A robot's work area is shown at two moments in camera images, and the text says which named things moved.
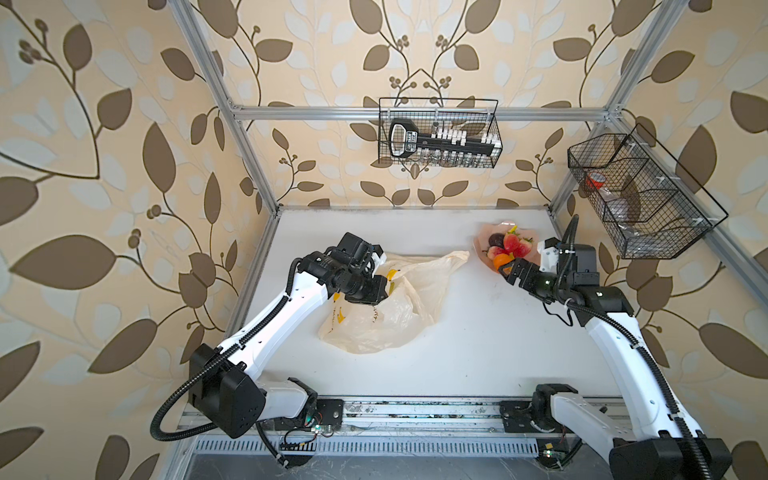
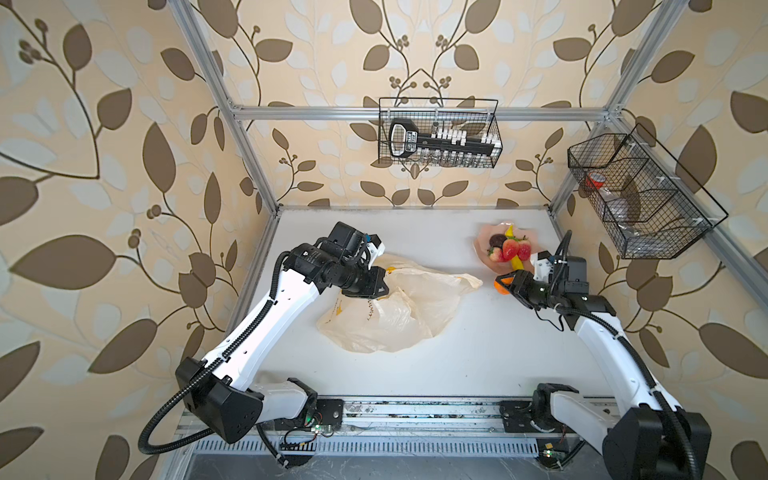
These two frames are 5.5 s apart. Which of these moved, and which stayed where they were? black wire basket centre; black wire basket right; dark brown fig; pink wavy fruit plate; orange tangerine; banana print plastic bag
Moved: orange tangerine; banana print plastic bag
Stayed: pink wavy fruit plate; dark brown fig; black wire basket centre; black wire basket right
